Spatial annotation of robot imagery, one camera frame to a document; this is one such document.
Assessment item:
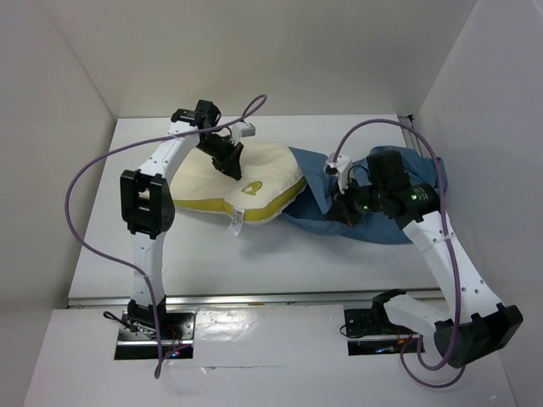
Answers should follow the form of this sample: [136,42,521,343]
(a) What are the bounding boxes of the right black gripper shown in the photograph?
[325,174,385,227]

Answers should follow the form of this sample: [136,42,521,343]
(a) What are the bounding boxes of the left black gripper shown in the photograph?
[196,133,244,181]

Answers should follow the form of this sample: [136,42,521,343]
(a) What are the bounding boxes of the blue pillowcase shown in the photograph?
[280,146,439,245]

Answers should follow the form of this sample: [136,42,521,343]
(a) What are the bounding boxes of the cream yellow pillow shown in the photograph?
[170,142,306,236]

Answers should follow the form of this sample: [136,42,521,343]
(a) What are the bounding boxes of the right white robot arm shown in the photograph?
[325,150,523,368]

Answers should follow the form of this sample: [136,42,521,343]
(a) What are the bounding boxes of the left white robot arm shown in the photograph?
[120,100,255,338]

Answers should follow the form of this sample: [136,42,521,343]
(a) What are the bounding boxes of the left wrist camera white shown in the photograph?
[230,122,256,140]

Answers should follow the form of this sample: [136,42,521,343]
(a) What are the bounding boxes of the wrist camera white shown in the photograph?
[324,153,352,193]
[230,122,256,140]

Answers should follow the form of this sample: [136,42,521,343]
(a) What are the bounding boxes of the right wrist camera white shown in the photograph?
[324,153,352,193]

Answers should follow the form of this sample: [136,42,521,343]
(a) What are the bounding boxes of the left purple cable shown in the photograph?
[64,94,268,378]

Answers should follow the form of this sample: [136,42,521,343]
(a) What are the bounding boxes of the purple cable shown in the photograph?
[333,119,467,387]
[64,94,268,378]

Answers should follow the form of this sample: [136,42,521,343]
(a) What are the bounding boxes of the aluminium rail right side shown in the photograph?
[398,114,431,159]

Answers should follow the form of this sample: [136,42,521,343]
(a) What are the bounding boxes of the aluminium rail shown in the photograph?
[67,289,444,309]
[398,114,431,159]

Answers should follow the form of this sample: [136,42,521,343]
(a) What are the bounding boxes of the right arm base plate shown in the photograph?
[339,309,419,339]

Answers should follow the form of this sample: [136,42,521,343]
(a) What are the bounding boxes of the aluminium rail front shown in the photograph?
[67,289,444,309]

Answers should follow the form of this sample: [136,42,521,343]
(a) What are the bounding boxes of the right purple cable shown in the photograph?
[333,119,467,387]

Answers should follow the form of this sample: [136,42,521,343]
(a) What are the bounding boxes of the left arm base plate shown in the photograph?
[117,310,196,346]

